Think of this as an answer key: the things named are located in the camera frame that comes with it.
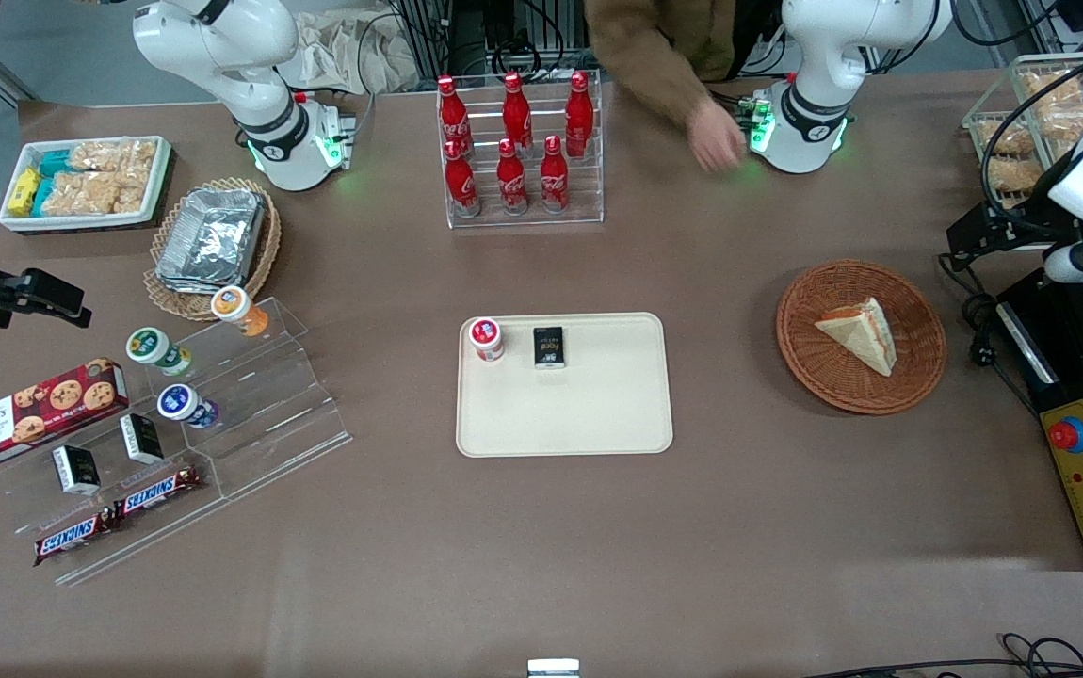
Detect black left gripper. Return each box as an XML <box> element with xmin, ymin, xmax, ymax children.
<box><xmin>946</xmin><ymin>202</ymin><xmax>1072</xmax><ymax>272</ymax></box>

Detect triangle sandwich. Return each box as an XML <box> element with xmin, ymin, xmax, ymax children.
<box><xmin>814</xmin><ymin>296</ymin><xmax>899</xmax><ymax>379</ymax></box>

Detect forearm in brown sleeve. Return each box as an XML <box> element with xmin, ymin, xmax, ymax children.
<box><xmin>584</xmin><ymin>0</ymin><xmax>742</xmax><ymax>129</ymax></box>

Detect silver foil tray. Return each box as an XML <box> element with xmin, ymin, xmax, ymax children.
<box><xmin>154</xmin><ymin>186</ymin><xmax>267</xmax><ymax>296</ymax></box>

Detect brown round wicker basket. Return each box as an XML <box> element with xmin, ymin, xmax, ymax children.
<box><xmin>775</xmin><ymin>259</ymin><xmax>948</xmax><ymax>417</ymax></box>

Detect light wicker basket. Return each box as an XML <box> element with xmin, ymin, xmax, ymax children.
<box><xmin>143</xmin><ymin>176</ymin><xmax>283</xmax><ymax>323</ymax></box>

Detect cream plastic tray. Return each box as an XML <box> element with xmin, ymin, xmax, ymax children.
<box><xmin>454</xmin><ymin>311</ymin><xmax>674</xmax><ymax>460</ymax></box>

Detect bare person hand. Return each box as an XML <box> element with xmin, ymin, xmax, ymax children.
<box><xmin>687</xmin><ymin>98</ymin><xmax>749</xmax><ymax>174</ymax></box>

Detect wrapped bread packet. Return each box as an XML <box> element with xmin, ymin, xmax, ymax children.
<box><xmin>974</xmin><ymin>120</ymin><xmax>1038</xmax><ymax>158</ymax></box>
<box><xmin>985</xmin><ymin>154</ymin><xmax>1047</xmax><ymax>196</ymax></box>
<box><xmin>1016</xmin><ymin>70</ymin><xmax>1083</xmax><ymax>106</ymax></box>
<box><xmin>1035</xmin><ymin>101</ymin><xmax>1083</xmax><ymax>144</ymax></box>

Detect green-cap yogurt bottle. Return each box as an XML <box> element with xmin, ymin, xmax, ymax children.
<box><xmin>124</xmin><ymin>326</ymin><xmax>193</xmax><ymax>378</ymax></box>

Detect rice cracker packet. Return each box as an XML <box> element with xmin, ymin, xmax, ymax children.
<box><xmin>40</xmin><ymin>169</ymin><xmax>153</xmax><ymax>218</ymax></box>
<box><xmin>68</xmin><ymin>138</ymin><xmax>159</xmax><ymax>178</ymax></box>

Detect yellow snack packet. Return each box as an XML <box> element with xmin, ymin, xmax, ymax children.
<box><xmin>6</xmin><ymin>167</ymin><xmax>42</xmax><ymax>218</ymax></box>

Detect red cookie box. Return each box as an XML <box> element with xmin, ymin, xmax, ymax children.
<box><xmin>0</xmin><ymin>356</ymin><xmax>131</xmax><ymax>475</ymax></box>

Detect black appliance base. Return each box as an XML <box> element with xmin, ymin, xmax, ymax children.
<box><xmin>994</xmin><ymin>267</ymin><xmax>1083</xmax><ymax>573</ymax></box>

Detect white rectangular snack bin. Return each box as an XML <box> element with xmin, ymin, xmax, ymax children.
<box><xmin>0</xmin><ymin>135</ymin><xmax>173</xmax><ymax>234</ymax></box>

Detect black tissue pack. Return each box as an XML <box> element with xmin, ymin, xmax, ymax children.
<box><xmin>119</xmin><ymin>412</ymin><xmax>166</xmax><ymax>466</ymax></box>
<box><xmin>532</xmin><ymin>325</ymin><xmax>567</xmax><ymax>370</ymax></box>
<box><xmin>51</xmin><ymin>444</ymin><xmax>103</xmax><ymax>497</ymax></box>

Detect blue-cap yogurt bottle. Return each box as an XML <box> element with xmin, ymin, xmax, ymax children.
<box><xmin>156</xmin><ymin>383</ymin><xmax>220</xmax><ymax>431</ymax></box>

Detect orange-cap yogurt bottle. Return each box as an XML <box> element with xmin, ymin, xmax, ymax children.
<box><xmin>210</xmin><ymin>284</ymin><xmax>271</xmax><ymax>339</ymax></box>

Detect brown chocolate bar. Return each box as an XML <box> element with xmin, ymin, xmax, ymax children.
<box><xmin>112</xmin><ymin>465</ymin><xmax>204</xmax><ymax>522</ymax></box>
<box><xmin>32</xmin><ymin>508</ymin><xmax>120</xmax><ymax>568</ymax></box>

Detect clear acrylic stepped stand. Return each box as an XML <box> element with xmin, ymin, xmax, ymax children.
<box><xmin>0</xmin><ymin>297</ymin><xmax>353</xmax><ymax>588</ymax></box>

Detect beige crumpled bag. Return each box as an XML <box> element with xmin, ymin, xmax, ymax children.
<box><xmin>276</xmin><ymin>8</ymin><xmax>422</xmax><ymax>96</ymax></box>

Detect clear acrylic bottle rack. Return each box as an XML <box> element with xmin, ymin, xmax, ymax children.
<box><xmin>435</xmin><ymin>70</ymin><xmax>606</xmax><ymax>231</ymax></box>

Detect red cola bottle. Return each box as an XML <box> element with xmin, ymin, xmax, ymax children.
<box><xmin>539</xmin><ymin>135</ymin><xmax>571</xmax><ymax>215</ymax></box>
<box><xmin>444</xmin><ymin>139</ymin><xmax>482</xmax><ymax>218</ymax></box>
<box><xmin>564</xmin><ymin>71</ymin><xmax>595</xmax><ymax>157</ymax></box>
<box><xmin>436</xmin><ymin>75</ymin><xmax>474</xmax><ymax>157</ymax></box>
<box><xmin>502</xmin><ymin>72</ymin><xmax>535</xmax><ymax>157</ymax></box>
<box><xmin>495</xmin><ymin>138</ymin><xmax>530</xmax><ymax>217</ymax></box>

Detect red-cap yogurt bottle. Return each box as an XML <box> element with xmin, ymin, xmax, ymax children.
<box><xmin>467</xmin><ymin>316</ymin><xmax>507</xmax><ymax>364</ymax></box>

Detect black background equipment rack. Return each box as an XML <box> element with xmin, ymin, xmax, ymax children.
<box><xmin>353</xmin><ymin>0</ymin><xmax>591</xmax><ymax>88</ymax></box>

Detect wire mesh basket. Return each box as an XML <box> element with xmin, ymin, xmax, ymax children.
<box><xmin>961</xmin><ymin>52</ymin><xmax>1083</xmax><ymax>215</ymax></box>

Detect black cable with plug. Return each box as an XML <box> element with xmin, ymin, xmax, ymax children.
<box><xmin>936</xmin><ymin>252</ymin><xmax>1040</xmax><ymax>417</ymax></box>

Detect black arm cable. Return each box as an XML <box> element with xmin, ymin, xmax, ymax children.
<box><xmin>973</xmin><ymin>36</ymin><xmax>1083</xmax><ymax>210</ymax></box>

